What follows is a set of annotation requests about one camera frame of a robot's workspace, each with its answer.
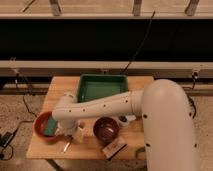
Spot green blue sponge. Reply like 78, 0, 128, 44
44, 117, 57, 136

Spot dark brown bowl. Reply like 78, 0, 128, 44
93, 117, 119, 144

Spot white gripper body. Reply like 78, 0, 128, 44
55, 120, 84, 143

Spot wooden table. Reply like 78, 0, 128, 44
26, 76, 156, 160

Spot black power adapter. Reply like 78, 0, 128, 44
0, 132, 13, 147

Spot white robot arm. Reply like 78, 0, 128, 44
52, 79, 200, 171

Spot green plastic tray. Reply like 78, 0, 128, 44
77, 74, 128, 103

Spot black floor cable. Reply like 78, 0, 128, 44
13, 71, 38, 118

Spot wooden block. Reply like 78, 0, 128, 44
102, 136, 126, 159

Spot orange bowl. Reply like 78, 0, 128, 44
33, 111, 58, 142

